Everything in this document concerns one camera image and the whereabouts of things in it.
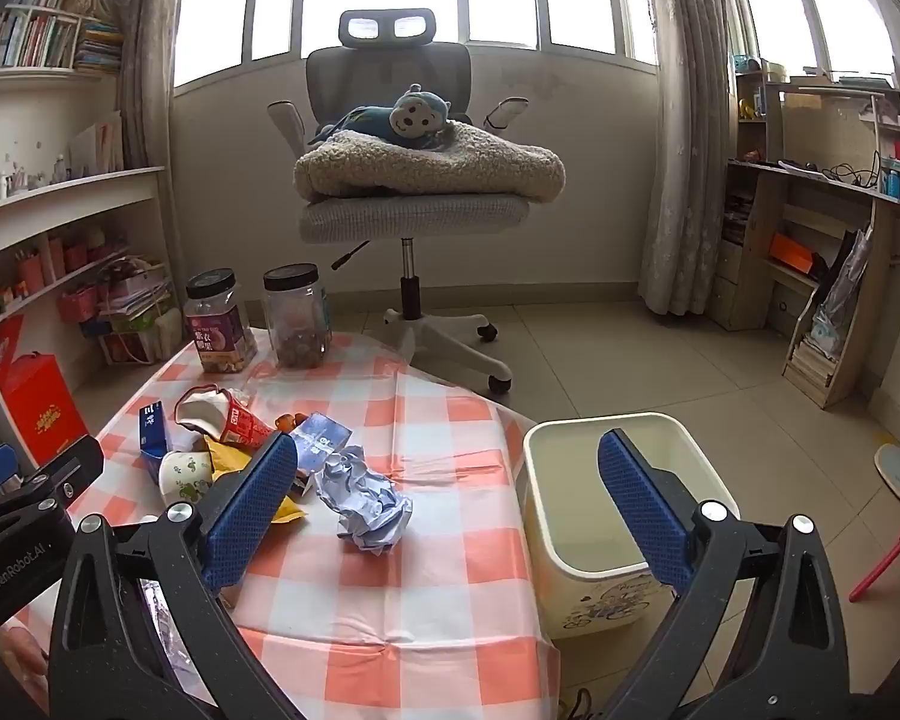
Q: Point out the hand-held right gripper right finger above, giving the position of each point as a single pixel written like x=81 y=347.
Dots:
x=641 y=517

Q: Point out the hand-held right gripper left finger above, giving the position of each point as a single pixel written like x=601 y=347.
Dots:
x=251 y=517

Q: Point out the yellow wrapper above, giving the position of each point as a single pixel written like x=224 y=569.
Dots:
x=221 y=456

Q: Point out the leaf print paper cup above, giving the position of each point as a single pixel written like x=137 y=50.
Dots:
x=184 y=476

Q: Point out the cream plastic bin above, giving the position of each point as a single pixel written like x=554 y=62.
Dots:
x=570 y=585

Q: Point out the blue carton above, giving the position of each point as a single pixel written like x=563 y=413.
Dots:
x=152 y=427

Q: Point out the blue and white packet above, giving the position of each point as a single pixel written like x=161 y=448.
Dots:
x=322 y=435

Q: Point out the paper ball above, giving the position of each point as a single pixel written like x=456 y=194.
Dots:
x=367 y=502

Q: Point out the red gift box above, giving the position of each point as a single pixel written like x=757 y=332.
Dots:
x=41 y=405

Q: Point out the red instant noodle cup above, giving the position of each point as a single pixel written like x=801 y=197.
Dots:
x=240 y=427

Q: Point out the pink storage basket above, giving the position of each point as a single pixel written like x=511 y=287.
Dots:
x=82 y=304

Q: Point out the purple label nut jar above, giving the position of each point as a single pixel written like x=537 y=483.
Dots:
x=217 y=337

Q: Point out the pile of papers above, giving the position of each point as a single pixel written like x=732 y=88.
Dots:
x=131 y=296

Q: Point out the clear plastic nut jar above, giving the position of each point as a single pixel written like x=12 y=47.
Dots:
x=296 y=330

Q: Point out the orange checkered tablecloth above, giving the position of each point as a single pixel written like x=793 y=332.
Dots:
x=435 y=577

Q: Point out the red stool leg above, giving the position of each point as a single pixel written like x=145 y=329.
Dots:
x=881 y=570

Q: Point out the white curved bookshelf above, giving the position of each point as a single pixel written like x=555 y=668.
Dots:
x=67 y=187

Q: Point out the grey plastic bag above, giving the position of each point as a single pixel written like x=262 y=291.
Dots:
x=840 y=292

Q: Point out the orange box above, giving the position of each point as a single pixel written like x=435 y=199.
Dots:
x=787 y=251

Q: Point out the wooden shelf desk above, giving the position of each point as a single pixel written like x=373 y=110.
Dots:
x=765 y=210

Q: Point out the grey office chair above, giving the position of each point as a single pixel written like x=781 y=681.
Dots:
x=412 y=217

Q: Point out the beige curtain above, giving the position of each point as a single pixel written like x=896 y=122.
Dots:
x=682 y=165
x=146 y=52

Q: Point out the beige fleece blanket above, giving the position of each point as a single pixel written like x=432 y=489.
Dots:
x=450 y=165

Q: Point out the blue monkey plush toy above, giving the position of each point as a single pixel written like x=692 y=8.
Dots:
x=412 y=116

